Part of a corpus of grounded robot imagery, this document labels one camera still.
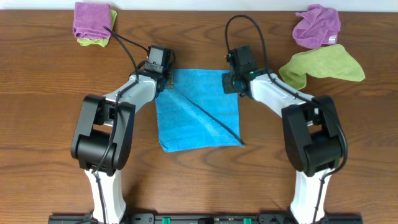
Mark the blue microfibre cloth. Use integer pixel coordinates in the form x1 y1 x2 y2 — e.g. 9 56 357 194
155 68 243 152

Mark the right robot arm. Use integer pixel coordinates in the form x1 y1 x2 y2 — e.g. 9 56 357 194
222 70 348 223

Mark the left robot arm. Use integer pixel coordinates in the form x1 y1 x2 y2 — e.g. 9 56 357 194
71 70 174 223

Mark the folded green cloth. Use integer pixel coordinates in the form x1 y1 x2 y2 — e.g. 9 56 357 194
77 9 118 47

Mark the folded purple cloth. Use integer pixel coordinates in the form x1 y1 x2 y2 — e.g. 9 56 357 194
72 2 111 39

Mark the crumpled green cloth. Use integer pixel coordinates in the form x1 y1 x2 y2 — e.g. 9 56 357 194
279 44 365 90

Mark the crumpled purple cloth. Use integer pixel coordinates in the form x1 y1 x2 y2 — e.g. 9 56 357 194
292 4 341 49

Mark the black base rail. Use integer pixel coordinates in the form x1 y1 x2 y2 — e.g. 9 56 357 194
48 213 363 224

